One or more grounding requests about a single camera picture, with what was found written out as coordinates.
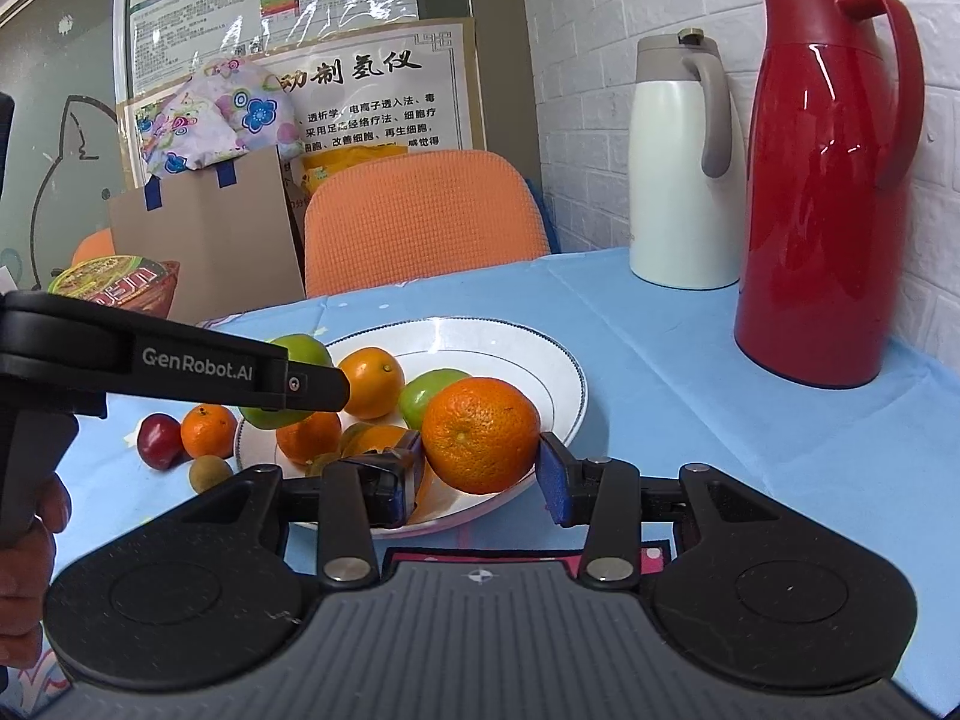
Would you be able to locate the green apple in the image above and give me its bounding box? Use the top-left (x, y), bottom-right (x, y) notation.
top-left (397, 369), bottom-right (469, 431)
top-left (239, 333), bottom-right (332, 431)

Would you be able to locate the tangerine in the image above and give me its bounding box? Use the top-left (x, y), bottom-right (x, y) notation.
top-left (420, 377), bottom-right (540, 496)
top-left (181, 403), bottom-right (238, 458)
top-left (275, 411), bottom-right (342, 466)

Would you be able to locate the dark red plum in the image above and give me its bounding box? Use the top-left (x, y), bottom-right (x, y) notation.
top-left (137, 413), bottom-right (189, 472)

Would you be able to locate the person's left hand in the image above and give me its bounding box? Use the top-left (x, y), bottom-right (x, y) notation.
top-left (0, 475), bottom-right (71, 670)

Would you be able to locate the small orange behind finger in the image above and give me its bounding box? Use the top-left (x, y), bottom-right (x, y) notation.
top-left (340, 422), bottom-right (407, 458)

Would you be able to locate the tangerine in plate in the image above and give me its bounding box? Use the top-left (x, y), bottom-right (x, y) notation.
top-left (275, 411), bottom-right (342, 466)

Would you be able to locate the instant noodle cup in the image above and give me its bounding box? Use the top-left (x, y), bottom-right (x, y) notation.
top-left (47, 255), bottom-right (169, 307)

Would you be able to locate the large orange in plate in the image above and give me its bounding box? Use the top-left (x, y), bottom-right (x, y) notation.
top-left (338, 346), bottom-right (405, 421)

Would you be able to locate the orange chair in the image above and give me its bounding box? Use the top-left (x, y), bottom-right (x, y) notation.
top-left (71, 227), bottom-right (116, 265)
top-left (304, 149), bottom-right (550, 298)

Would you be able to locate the white porcelain plate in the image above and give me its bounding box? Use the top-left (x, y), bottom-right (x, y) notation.
top-left (232, 315), bottom-right (591, 542)

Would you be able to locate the tangerine on table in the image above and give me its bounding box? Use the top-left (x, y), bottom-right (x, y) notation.
top-left (181, 403), bottom-right (238, 458)

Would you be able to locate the brown cardboard box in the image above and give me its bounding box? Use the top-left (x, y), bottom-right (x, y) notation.
top-left (109, 148), bottom-right (304, 323)

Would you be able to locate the floral cloth bundle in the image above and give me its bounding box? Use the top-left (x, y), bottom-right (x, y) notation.
top-left (137, 55), bottom-right (304, 177)

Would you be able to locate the yellow snack bag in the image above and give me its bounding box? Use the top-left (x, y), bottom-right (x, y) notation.
top-left (301, 143), bottom-right (409, 195)

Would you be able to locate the white thermos jug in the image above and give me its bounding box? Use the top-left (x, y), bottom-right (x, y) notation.
top-left (628, 28), bottom-right (747, 291)

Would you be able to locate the framed chinese text poster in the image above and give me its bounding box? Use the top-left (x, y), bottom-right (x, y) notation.
top-left (117, 18), bottom-right (485, 188)

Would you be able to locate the red thermos jug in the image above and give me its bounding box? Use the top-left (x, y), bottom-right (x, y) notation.
top-left (734, 0), bottom-right (926, 388)

